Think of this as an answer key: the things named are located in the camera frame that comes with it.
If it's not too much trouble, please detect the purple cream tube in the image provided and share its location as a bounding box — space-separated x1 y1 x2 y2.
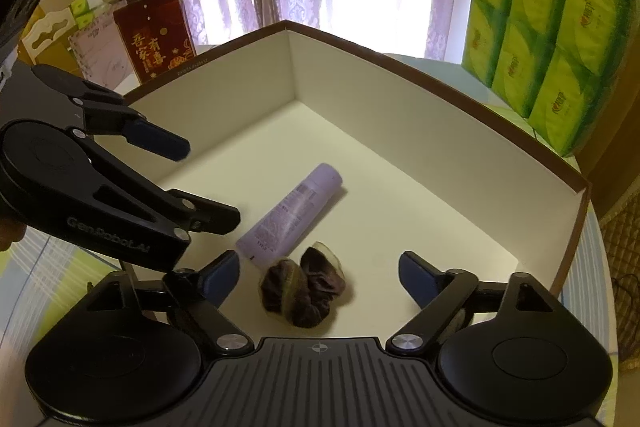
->
235 164 343 270

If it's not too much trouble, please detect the brown hair scrunchie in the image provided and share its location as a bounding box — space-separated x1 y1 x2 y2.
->
259 242 348 329

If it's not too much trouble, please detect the pink cardboard box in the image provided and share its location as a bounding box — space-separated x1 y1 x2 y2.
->
70 13 132 90

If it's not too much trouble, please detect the red gift box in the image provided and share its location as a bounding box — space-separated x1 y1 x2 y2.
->
114 0 196 83

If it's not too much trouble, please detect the brown cardboard box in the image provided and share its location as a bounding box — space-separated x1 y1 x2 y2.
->
111 23 589 338

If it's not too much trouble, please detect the green tissue pack bundle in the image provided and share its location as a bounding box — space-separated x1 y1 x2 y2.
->
462 0 639 156

